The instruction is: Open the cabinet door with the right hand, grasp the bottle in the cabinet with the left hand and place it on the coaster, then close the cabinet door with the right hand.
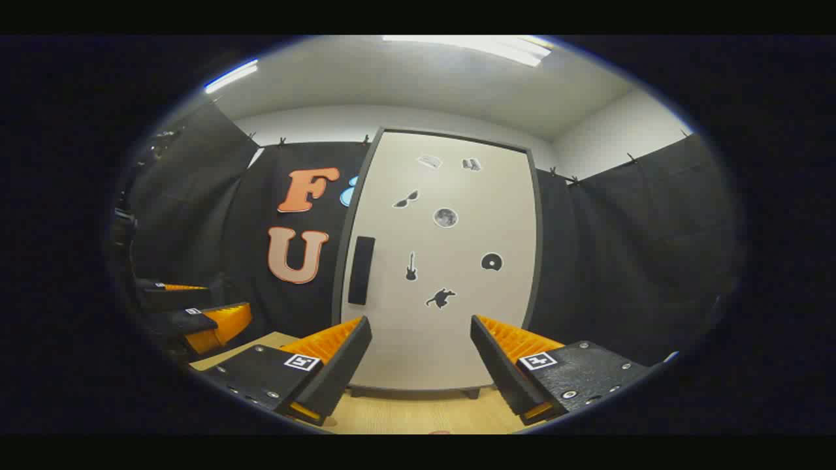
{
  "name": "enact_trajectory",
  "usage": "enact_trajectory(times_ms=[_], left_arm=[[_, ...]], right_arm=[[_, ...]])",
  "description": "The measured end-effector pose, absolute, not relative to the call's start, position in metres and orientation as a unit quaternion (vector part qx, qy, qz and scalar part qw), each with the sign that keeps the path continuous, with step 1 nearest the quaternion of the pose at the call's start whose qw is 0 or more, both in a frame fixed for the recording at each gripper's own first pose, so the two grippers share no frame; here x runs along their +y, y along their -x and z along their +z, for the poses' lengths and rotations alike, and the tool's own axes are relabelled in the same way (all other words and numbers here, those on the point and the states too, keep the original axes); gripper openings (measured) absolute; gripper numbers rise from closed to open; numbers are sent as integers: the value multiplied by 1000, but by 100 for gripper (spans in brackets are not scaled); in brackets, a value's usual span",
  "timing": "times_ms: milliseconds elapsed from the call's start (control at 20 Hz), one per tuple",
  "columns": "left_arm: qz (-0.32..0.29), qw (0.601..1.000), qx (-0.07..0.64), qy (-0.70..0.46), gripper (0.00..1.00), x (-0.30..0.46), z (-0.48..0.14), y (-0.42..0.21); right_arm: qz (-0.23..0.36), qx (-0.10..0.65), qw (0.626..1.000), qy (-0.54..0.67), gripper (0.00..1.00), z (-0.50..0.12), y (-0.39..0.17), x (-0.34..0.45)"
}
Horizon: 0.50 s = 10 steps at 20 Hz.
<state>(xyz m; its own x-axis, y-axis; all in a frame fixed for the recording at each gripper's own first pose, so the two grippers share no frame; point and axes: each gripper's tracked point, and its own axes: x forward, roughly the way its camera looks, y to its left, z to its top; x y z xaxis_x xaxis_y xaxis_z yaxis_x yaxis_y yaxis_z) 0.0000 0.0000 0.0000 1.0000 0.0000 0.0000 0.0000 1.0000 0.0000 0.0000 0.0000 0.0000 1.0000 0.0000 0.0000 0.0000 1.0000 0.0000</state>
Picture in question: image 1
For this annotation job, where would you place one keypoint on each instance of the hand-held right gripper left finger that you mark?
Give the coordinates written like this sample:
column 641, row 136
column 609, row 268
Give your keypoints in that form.
column 339, row 372

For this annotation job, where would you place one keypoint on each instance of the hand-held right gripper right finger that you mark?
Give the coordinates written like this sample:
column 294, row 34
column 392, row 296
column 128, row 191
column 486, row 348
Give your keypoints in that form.
column 499, row 372

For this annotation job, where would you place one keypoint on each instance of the black backdrop cloth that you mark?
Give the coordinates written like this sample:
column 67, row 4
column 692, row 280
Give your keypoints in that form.
column 196, row 215

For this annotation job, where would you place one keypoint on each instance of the ceiling light strip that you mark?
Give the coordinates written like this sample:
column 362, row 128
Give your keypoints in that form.
column 232, row 76

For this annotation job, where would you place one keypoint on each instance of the white cabinet door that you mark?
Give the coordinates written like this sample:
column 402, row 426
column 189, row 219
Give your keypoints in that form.
column 450, row 339

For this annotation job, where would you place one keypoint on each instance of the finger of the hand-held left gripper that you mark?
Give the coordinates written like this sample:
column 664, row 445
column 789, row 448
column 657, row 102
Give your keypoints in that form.
column 173, row 298
column 176, row 321

